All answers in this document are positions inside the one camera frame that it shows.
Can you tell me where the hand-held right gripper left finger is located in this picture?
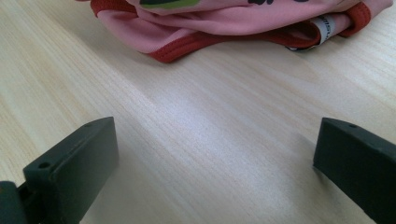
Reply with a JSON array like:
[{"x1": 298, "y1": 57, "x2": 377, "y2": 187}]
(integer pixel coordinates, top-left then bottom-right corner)
[{"x1": 22, "y1": 117, "x2": 120, "y2": 224}]

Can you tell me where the pink patterned garment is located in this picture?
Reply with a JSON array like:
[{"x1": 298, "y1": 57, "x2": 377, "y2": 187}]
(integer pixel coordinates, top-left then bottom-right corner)
[{"x1": 75, "y1": 0, "x2": 394, "y2": 64}]

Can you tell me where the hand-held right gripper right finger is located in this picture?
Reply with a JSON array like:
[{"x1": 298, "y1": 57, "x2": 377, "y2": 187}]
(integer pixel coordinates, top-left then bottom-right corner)
[{"x1": 312, "y1": 117, "x2": 396, "y2": 224}]

